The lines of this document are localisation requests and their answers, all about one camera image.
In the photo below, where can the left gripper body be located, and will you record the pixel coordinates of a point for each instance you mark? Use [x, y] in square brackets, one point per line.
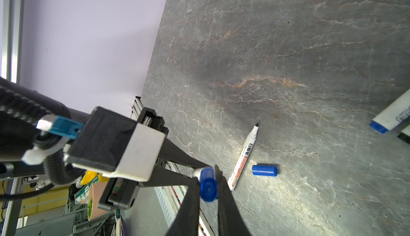
[139, 162]

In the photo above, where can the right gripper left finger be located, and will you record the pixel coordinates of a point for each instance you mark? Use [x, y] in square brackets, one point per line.
[186, 222]

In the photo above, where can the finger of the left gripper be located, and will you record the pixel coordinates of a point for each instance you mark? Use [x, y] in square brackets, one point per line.
[163, 177]
[170, 152]

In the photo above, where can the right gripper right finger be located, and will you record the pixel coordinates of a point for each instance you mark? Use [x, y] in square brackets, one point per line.
[230, 222]

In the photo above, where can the blue pen cap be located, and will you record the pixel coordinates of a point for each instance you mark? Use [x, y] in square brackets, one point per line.
[208, 184]
[262, 170]

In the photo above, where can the white marker black ink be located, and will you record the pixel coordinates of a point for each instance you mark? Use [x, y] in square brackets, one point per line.
[405, 135]

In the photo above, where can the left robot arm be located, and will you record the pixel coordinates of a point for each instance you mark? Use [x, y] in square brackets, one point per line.
[39, 131]

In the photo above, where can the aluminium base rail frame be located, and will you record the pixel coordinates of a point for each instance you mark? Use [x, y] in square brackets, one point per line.
[171, 197]

